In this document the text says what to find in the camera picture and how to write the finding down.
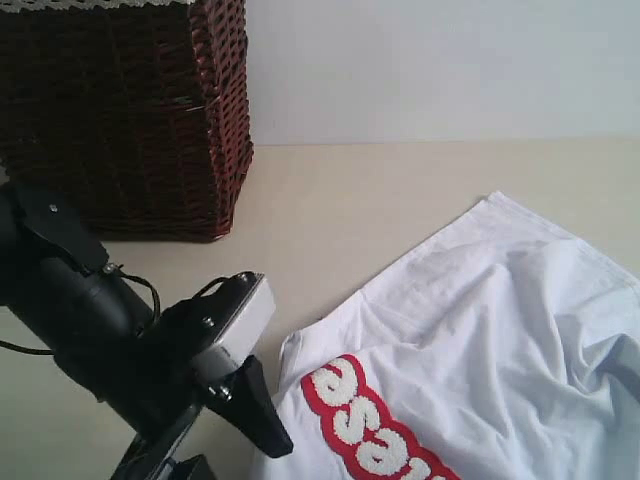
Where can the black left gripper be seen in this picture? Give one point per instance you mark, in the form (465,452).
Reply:
(127,358)

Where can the white t-shirt red lettering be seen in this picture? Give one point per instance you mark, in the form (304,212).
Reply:
(502,347)

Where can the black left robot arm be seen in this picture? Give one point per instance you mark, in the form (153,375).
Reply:
(49,261)

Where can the brown wicker laundry basket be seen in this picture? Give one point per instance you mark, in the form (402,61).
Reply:
(137,116)

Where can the white lace cloth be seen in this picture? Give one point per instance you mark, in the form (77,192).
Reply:
(18,6)

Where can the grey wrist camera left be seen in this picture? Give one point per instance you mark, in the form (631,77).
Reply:
(218,331)

